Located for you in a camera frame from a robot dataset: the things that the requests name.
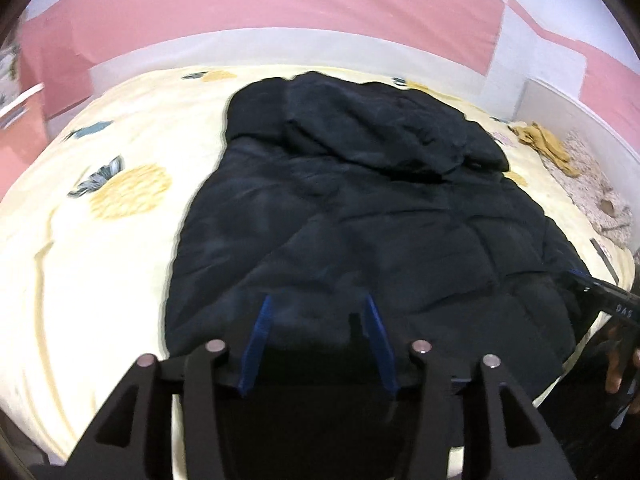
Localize white bed headboard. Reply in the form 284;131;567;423
513;79;639;169

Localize yellow pineapple bed sheet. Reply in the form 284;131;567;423
1;65;639;479

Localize white floral pillow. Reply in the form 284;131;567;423
542;128;634;247

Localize person's right hand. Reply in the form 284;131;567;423
605;325;640;394

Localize black puffer jacket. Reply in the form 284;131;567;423
164;73;587;396

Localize mustard yellow cloth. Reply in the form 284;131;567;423
509;122;580;178

